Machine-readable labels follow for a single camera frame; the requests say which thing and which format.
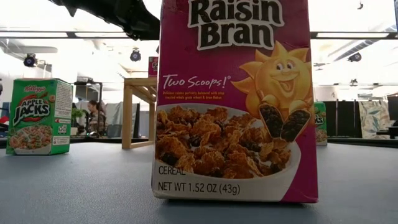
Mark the black partition panel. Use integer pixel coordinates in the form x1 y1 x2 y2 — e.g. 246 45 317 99
323 99 363 139

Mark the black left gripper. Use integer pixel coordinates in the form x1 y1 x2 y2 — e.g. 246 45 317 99
49 0 160 41

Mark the floral patterned panel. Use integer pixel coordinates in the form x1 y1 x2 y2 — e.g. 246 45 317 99
358 100 389 139

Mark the pink Raisin Bran cereal box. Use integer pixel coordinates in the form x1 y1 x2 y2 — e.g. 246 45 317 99
151 0 319 203
147 56 159 78

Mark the green potted plant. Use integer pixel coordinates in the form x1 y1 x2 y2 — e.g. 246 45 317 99
70 107 86 136

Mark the person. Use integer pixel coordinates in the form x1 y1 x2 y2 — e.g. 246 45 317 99
86 99 108 136

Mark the green Apple Jacks cereal box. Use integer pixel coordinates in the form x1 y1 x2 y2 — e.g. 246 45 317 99
313 101 328 146
6 77 74 156

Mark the long ceiling light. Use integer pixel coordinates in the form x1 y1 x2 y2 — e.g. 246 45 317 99
74 30 128 39
315 32 391 39
0 30 68 39

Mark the wooden slatted shelf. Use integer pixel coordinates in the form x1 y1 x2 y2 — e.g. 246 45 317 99
121 77 158 150

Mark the grey partition panel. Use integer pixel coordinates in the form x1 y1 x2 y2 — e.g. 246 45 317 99
104 102 137 138

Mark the blue-grey table mat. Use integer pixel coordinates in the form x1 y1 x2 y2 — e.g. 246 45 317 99
0 142 398 224

